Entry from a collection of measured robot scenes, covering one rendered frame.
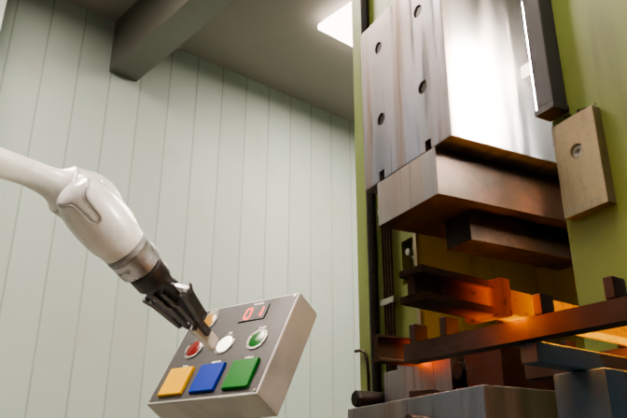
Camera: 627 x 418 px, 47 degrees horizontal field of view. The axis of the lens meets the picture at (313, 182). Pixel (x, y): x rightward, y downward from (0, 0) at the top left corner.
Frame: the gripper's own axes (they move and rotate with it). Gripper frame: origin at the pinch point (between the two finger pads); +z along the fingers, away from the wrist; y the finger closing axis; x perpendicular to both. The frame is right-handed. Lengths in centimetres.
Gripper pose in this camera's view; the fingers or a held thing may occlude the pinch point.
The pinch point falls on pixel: (204, 334)
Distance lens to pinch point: 153.8
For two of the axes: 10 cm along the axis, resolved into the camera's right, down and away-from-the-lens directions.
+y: 8.0, -2.4, -5.6
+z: 5.2, 7.3, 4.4
